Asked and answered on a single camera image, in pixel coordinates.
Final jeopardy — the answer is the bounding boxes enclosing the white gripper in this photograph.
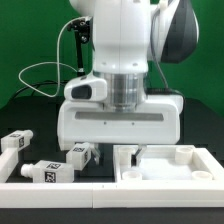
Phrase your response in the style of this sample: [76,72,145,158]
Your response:
[57,95,183,166]

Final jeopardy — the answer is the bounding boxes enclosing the white square table top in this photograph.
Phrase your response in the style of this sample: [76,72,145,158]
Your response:
[113,145,219,182]

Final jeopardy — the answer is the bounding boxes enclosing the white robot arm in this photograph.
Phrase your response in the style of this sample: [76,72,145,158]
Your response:
[57,0,199,170]

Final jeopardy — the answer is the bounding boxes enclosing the black cables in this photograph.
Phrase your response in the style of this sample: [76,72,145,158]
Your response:
[8,79,73,101]

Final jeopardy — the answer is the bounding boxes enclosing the black camera on stand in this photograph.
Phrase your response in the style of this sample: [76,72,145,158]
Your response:
[67,17,91,77]

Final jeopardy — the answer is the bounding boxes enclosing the white cable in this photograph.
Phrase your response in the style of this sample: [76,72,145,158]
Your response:
[17,17,83,98]

